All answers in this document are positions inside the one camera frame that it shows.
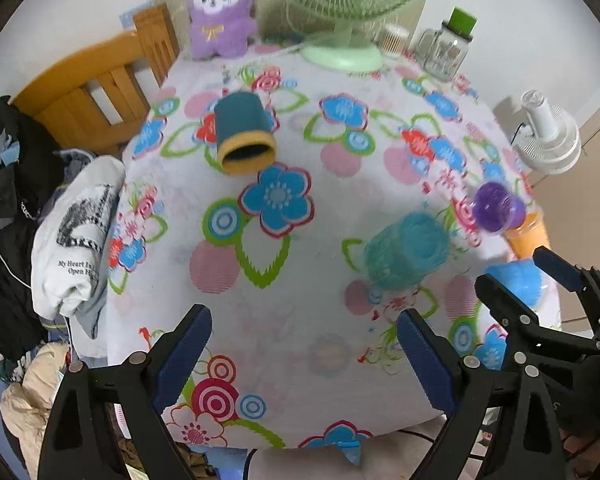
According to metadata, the teal textured plastic cup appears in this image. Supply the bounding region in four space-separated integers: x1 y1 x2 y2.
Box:
363 211 450 292

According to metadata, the blue plastic cup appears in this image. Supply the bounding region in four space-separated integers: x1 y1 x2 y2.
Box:
486 259 550 309

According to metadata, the orange plastic cup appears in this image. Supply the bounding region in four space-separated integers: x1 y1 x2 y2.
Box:
504 209 550 260

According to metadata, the purple plastic cup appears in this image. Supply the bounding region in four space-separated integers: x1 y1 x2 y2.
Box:
471 181 527 234

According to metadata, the green cup on jar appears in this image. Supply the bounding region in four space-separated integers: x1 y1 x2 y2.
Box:
445 6 477 41

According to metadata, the dark teal cup yellow rim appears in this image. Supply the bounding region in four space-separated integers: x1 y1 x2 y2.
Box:
214 91 277 176

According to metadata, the pile of dark clothes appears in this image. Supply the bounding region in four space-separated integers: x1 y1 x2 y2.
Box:
0 94 96 361

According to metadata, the white standing fan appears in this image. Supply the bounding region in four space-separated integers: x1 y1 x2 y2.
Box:
512 90 582 176

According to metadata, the white printed t-shirt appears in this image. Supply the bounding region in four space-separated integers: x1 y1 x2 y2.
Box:
31 156 124 339

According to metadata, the floral tablecloth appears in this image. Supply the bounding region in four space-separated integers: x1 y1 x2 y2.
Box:
105 46 533 448

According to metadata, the glass mug jar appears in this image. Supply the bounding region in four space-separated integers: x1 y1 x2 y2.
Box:
415 21 472 82

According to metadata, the wooden chair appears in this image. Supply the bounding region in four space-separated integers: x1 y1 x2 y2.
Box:
10 3 180 156

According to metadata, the purple plush toy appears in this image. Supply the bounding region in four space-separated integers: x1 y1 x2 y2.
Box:
186 0 258 60

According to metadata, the beige patterned board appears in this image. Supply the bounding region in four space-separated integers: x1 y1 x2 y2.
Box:
155 0 426 49

